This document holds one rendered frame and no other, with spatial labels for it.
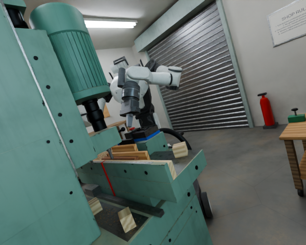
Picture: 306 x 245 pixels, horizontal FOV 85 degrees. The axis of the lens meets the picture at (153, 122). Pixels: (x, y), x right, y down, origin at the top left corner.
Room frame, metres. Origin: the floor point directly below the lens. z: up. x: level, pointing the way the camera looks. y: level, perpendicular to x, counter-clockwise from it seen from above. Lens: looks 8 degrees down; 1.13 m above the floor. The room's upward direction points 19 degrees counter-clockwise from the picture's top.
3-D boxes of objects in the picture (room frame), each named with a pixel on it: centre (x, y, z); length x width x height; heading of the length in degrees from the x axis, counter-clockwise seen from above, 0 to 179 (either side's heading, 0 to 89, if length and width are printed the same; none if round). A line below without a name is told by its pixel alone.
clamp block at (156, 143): (0.79, 0.06, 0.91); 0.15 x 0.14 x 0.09; 47
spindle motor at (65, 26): (0.65, 0.20, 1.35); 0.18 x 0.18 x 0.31
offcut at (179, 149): (0.58, -0.06, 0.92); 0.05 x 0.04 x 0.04; 163
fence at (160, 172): (0.62, 0.22, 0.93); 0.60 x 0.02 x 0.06; 47
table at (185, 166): (0.73, 0.12, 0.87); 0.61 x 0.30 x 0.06; 47
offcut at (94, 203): (0.58, 0.31, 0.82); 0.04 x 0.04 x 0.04; 33
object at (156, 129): (0.80, 0.07, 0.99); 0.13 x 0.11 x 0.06; 47
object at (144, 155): (0.66, 0.15, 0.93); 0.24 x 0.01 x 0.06; 47
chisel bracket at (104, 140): (0.64, 0.22, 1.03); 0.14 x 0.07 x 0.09; 137
